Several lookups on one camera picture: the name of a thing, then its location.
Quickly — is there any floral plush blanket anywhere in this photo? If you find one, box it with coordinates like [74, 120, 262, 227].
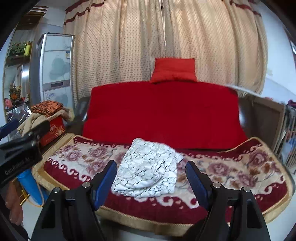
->
[44, 136, 289, 217]

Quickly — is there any clear plastic wrapping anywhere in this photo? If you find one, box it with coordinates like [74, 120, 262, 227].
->
[7, 104, 30, 137]

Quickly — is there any beige dotted curtain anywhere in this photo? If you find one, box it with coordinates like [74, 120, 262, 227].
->
[63, 0, 269, 102]

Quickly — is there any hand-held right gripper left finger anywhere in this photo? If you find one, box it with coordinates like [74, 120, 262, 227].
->
[31, 160, 118, 241]

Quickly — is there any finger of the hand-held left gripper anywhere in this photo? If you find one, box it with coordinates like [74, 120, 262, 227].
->
[0, 118, 19, 139]
[22, 120, 51, 142]

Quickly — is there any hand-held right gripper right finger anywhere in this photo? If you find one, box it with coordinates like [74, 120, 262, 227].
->
[185, 161, 270, 241]

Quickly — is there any red cardboard box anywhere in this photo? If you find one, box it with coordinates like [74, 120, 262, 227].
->
[39, 117, 66, 147]

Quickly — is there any red pillow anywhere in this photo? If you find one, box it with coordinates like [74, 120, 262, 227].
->
[149, 58, 198, 83]

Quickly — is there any white crackle-patterned coat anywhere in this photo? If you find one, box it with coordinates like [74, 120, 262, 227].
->
[111, 138, 184, 198]

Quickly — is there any silver standing air conditioner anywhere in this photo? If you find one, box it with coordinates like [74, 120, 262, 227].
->
[30, 33, 75, 108]

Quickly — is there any orange flower bouquet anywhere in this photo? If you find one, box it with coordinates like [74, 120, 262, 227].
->
[9, 85, 23, 100]

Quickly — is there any beige padded jacket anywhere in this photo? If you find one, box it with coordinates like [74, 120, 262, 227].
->
[20, 108, 75, 137]

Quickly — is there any orange black patterned cloth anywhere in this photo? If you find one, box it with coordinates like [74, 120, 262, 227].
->
[31, 101, 64, 116]

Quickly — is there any red blanket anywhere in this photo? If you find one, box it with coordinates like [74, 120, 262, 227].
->
[83, 81, 248, 150]

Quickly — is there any person's left hand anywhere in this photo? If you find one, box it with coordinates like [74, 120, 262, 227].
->
[5, 185, 23, 230]

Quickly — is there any green plant ornament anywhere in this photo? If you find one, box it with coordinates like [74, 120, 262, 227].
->
[10, 42, 26, 56]

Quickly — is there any brown wooden cabinet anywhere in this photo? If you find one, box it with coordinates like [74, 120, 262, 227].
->
[240, 96, 286, 151]

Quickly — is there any wooden display cabinet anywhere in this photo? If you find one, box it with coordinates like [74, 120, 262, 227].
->
[3, 5, 49, 116]

